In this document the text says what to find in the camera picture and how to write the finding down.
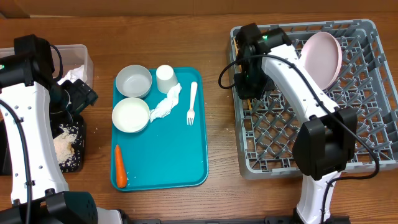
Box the white plastic cup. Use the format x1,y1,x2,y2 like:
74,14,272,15
155,65,178,94

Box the pink round plate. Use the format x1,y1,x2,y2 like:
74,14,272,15
299,32,343,90

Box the orange carrot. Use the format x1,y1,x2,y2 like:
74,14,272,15
114,145,127,188

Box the grey dishwasher rack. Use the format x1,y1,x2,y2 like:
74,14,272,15
233,19,397,180

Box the white plastic fork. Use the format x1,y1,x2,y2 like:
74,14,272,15
187,82,198,126

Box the wooden chopstick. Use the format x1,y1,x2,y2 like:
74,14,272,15
234,42,252,110

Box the grey bowl with rice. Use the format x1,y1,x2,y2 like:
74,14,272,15
115,65,152,98

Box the teal serving tray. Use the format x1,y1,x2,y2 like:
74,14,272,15
111,67,209,192

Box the white bowl with peanuts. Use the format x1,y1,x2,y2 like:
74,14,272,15
112,98,150,133

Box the clear plastic storage bin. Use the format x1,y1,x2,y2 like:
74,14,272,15
1,44,94,88

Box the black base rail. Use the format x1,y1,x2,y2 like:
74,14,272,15
129,216,351,224

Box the pile of peanuts and rice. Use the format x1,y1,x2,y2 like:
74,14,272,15
53,125,77,164

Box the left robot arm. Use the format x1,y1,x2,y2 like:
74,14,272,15
1,35,129,223

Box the torn white napkin piece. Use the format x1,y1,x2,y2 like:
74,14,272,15
149,83,182,123

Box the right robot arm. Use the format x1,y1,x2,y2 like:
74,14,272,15
233,23,358,223

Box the black plastic waste bin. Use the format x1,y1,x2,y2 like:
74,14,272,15
1,115,86,175

